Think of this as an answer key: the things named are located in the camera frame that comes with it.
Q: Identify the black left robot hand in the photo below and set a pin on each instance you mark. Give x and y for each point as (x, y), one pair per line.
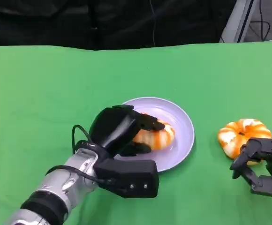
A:
(112, 129)

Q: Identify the orange white toy bread roll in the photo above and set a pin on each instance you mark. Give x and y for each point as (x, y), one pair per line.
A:
(234, 133)
(159, 138)

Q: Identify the green table cloth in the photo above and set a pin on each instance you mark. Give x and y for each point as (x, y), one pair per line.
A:
(136, 75)

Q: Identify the lilac plate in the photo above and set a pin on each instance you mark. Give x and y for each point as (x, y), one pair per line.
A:
(178, 122)

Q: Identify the black backdrop cloth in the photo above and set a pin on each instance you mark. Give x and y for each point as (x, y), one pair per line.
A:
(79, 23)

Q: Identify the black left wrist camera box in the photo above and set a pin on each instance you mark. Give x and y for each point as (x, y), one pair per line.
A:
(131, 175)

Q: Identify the white grey frame post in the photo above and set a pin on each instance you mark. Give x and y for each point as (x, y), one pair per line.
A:
(238, 21)

